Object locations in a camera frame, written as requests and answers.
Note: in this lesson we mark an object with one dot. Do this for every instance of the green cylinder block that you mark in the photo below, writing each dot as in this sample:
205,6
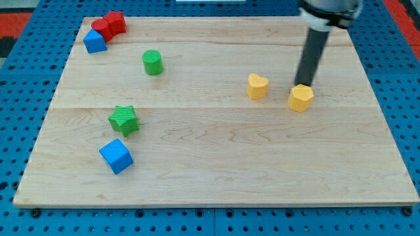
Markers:
152,61

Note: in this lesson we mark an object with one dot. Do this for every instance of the green star block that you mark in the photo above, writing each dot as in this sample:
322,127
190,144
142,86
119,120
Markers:
124,120

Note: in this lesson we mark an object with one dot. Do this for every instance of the red star block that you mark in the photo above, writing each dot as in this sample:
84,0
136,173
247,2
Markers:
116,21

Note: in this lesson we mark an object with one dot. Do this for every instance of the yellow heart block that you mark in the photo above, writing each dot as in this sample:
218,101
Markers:
257,86

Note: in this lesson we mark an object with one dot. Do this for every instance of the blue triangle block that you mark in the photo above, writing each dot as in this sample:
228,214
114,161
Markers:
94,42

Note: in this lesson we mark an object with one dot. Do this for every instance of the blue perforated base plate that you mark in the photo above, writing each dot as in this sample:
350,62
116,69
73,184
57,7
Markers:
33,68

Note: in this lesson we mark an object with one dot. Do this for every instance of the yellow pentagon block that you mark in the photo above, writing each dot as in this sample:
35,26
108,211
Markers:
300,98

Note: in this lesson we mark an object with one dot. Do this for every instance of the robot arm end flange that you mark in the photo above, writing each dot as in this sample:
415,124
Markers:
323,15

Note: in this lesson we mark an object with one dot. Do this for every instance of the red circle block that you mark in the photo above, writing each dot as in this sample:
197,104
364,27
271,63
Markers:
102,26

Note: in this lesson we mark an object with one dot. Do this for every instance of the blue cube block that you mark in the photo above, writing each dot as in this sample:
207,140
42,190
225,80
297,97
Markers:
116,155

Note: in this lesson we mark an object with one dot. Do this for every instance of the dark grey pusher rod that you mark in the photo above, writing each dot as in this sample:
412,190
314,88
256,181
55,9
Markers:
312,51

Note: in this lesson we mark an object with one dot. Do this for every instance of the wooden board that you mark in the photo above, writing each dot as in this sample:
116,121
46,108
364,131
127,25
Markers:
202,141

